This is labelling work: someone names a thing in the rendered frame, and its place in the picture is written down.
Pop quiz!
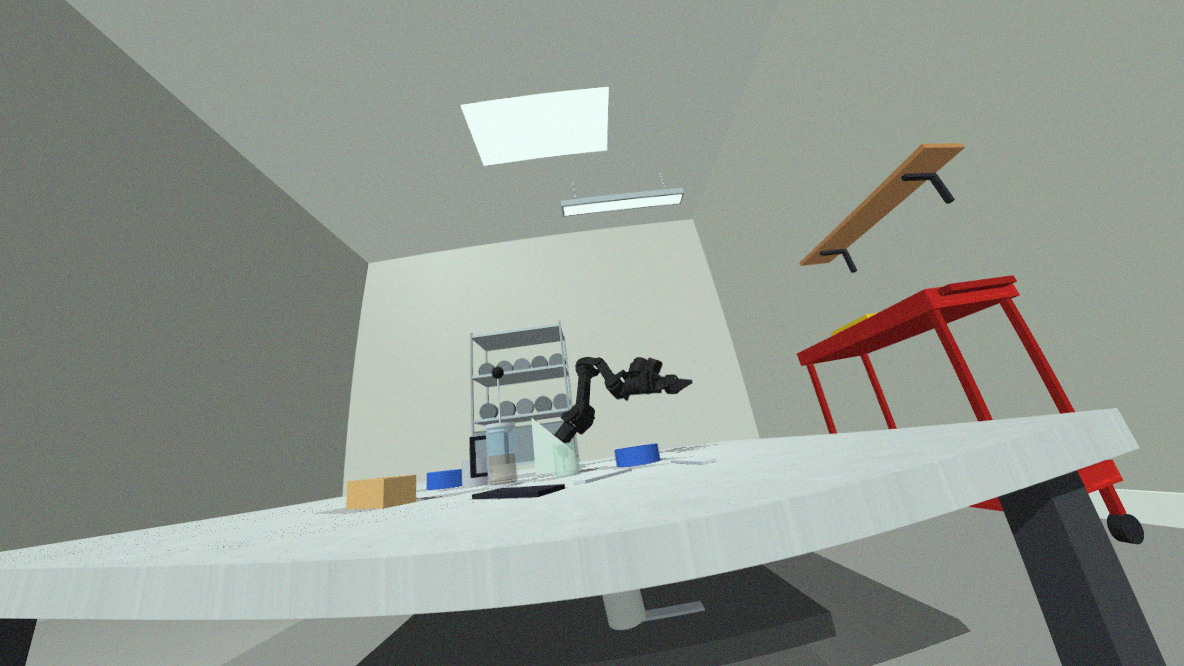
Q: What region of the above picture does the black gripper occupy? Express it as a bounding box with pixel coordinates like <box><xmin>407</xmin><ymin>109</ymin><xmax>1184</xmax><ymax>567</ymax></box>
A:
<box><xmin>636</xmin><ymin>371</ymin><xmax>691</xmax><ymax>395</ymax></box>

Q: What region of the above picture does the tan rectangular block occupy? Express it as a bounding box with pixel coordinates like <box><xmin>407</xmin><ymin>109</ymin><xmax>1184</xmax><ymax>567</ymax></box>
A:
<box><xmin>346</xmin><ymin>475</ymin><xmax>417</xmax><ymax>510</ymax></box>

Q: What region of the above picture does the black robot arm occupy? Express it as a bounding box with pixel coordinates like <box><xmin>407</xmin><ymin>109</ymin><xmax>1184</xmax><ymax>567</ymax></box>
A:
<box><xmin>552</xmin><ymin>357</ymin><xmax>662</xmax><ymax>443</ymax></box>

